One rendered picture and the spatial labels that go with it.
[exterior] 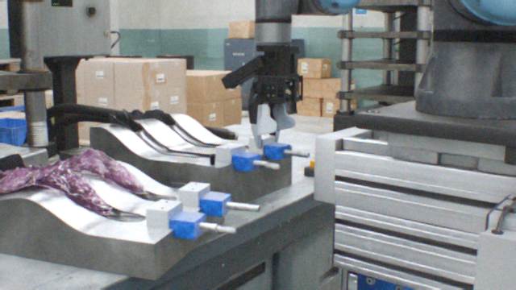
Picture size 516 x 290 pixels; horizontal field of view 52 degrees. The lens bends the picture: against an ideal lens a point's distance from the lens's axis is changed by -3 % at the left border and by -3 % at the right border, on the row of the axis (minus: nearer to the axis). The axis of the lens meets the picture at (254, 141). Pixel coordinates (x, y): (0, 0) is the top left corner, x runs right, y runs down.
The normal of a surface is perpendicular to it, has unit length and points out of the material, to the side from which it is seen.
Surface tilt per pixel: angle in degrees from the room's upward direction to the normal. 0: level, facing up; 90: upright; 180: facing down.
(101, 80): 84
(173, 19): 90
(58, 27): 90
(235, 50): 90
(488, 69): 72
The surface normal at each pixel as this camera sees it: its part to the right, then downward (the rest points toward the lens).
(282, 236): 0.82, 0.11
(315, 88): -0.62, 0.11
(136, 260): -0.31, 0.18
